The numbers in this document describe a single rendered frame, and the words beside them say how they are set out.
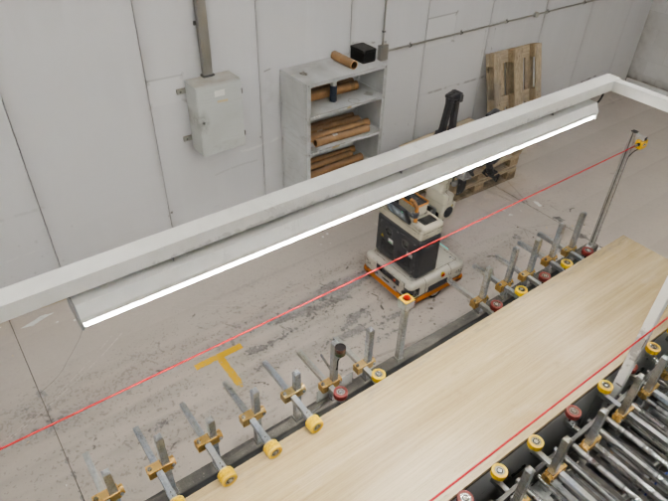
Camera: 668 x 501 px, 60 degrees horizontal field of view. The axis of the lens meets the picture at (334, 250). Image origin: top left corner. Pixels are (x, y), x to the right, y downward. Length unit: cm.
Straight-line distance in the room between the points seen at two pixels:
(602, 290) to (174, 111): 353
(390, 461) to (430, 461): 20
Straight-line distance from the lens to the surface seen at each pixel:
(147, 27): 476
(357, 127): 567
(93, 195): 510
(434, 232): 470
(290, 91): 530
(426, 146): 220
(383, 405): 323
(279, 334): 479
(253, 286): 522
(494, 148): 248
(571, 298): 414
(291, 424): 338
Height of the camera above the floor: 347
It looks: 38 degrees down
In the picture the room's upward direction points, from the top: 2 degrees clockwise
